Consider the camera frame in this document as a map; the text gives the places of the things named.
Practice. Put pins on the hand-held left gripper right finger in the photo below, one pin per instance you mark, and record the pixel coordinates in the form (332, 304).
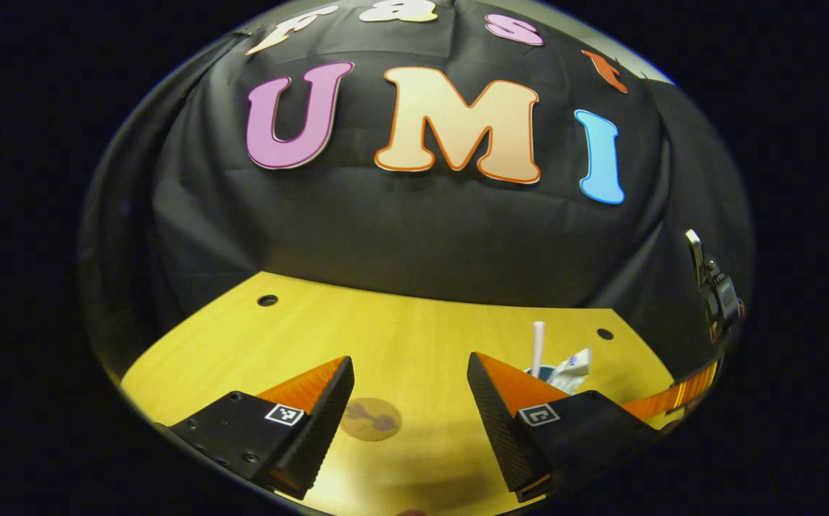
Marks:
(504, 437)

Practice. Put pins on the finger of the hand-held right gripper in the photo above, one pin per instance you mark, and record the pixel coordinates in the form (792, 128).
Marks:
(679, 398)

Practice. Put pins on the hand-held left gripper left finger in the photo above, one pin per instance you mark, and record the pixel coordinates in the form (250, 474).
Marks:
(321, 430)

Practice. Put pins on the round brown coaster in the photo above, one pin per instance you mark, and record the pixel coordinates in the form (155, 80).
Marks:
(371, 419)

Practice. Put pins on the white toothpaste tube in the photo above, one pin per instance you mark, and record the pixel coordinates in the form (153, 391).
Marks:
(572, 373)

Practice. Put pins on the wooden desktop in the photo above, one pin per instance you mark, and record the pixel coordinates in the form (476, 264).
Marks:
(414, 344)

